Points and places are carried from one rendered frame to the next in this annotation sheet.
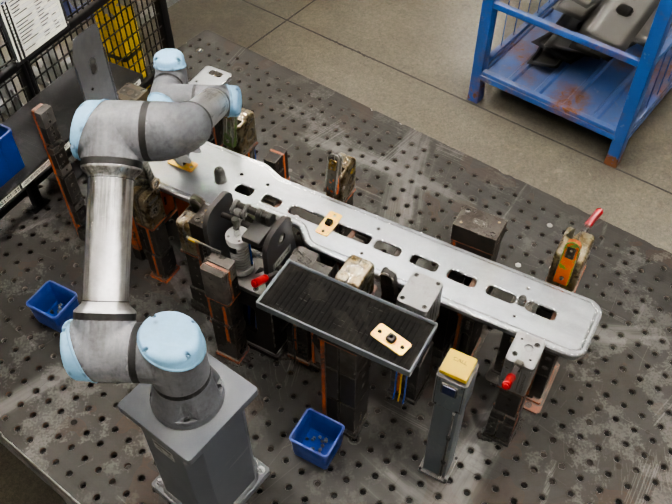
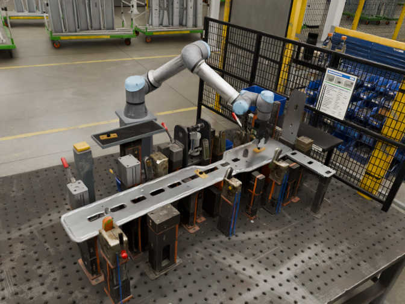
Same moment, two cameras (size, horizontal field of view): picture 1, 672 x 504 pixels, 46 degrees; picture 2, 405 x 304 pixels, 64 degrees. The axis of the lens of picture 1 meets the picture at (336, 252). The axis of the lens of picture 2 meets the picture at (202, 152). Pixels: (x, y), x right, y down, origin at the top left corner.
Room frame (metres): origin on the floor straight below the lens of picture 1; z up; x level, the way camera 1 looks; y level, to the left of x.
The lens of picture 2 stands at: (1.85, -1.33, 1.98)
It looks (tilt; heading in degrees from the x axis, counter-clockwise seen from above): 31 degrees down; 109
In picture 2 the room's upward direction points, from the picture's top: 5 degrees clockwise
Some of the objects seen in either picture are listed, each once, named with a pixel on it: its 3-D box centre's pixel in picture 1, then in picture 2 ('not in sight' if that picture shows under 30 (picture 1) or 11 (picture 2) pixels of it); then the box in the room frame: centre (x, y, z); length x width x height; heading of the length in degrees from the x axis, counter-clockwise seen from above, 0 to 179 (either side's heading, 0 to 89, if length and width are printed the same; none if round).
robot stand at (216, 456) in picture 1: (200, 442); (136, 141); (0.83, 0.31, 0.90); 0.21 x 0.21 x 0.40; 52
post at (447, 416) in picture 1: (446, 421); (86, 185); (0.87, -0.25, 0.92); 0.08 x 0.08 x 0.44; 61
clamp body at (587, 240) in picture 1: (559, 288); (116, 265); (1.28, -0.59, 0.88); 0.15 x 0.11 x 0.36; 151
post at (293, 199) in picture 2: not in sight; (295, 178); (1.88, 0.46, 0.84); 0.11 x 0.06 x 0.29; 151
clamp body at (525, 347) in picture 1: (512, 391); (81, 216); (0.97, -0.42, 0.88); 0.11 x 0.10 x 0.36; 151
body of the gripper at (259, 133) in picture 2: not in sight; (260, 127); (1.61, 0.40, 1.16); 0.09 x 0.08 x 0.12; 61
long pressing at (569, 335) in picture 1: (337, 226); (198, 176); (1.40, 0.00, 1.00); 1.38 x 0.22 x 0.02; 61
